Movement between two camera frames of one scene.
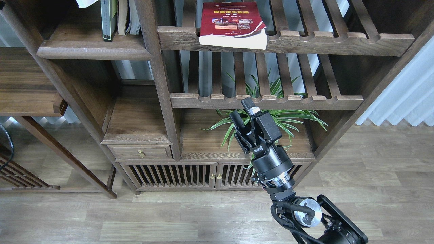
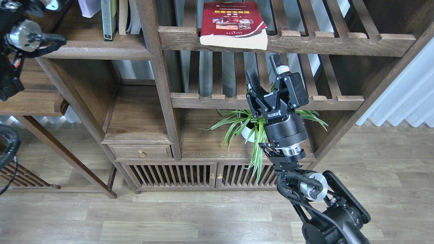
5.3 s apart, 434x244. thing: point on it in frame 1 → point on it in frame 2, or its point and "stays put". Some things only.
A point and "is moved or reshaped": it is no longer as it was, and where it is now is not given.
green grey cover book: x=109 y=9 stays put
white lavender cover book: x=84 y=3 is moved or reshaped
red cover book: x=238 y=24 stays put
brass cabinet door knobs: x=212 y=176 stays put
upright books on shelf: x=128 y=22 stays put
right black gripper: x=272 y=163 → x=284 y=128
